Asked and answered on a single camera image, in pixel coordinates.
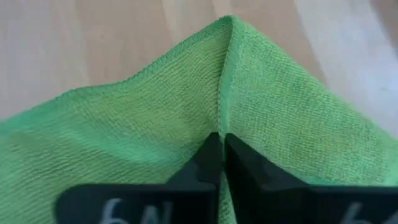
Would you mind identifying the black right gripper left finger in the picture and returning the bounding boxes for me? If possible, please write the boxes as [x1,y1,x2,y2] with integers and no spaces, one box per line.
[55,131,224,224]

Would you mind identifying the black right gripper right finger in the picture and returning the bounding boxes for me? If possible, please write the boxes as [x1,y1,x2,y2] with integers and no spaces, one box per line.
[224,133,398,224]

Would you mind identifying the green microfiber towel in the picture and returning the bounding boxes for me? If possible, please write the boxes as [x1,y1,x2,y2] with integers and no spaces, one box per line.
[0,14,398,224]

